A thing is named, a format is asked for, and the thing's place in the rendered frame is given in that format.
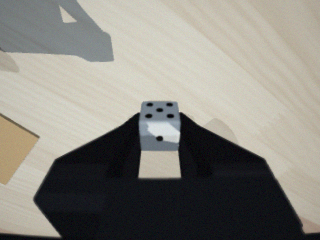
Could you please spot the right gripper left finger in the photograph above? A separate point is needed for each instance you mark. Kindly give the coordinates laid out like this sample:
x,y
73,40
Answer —
x,y
115,154

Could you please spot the white die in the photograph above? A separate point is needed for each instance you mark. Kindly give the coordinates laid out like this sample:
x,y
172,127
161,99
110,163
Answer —
x,y
159,126

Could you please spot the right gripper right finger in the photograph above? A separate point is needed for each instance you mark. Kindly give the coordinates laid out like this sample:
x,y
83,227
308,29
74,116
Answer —
x,y
203,153

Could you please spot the tan mat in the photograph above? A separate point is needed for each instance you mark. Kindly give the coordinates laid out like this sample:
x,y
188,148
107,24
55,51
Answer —
x,y
15,143

